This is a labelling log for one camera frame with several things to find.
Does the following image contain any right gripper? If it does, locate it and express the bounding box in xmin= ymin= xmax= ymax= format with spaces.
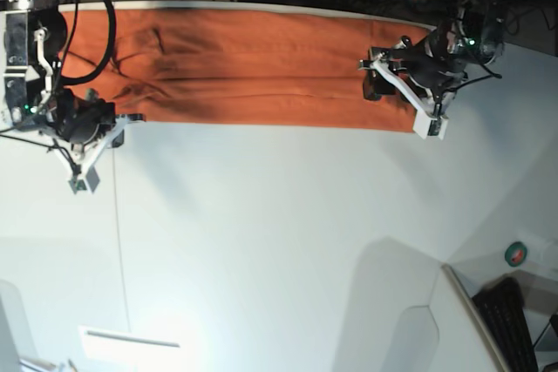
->
xmin=41 ymin=89 xmax=145 ymax=193

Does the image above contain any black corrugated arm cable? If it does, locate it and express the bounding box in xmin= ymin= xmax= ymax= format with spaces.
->
xmin=56 ymin=0 xmax=118 ymax=88

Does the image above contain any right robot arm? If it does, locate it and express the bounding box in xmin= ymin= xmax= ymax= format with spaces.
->
xmin=1 ymin=0 xmax=144 ymax=193

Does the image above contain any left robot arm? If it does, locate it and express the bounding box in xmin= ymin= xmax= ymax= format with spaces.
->
xmin=358 ymin=0 xmax=508 ymax=139

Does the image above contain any green tape roll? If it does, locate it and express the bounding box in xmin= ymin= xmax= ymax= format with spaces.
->
xmin=504 ymin=241 xmax=528 ymax=267

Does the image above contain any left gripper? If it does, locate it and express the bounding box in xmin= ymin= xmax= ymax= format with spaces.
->
xmin=357 ymin=23 xmax=469 ymax=140

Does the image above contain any orange t-shirt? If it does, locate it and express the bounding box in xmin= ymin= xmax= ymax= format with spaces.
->
xmin=74 ymin=9 xmax=427 ymax=132

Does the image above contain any black keyboard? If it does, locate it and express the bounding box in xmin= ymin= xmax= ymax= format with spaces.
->
xmin=473 ymin=276 xmax=539 ymax=372

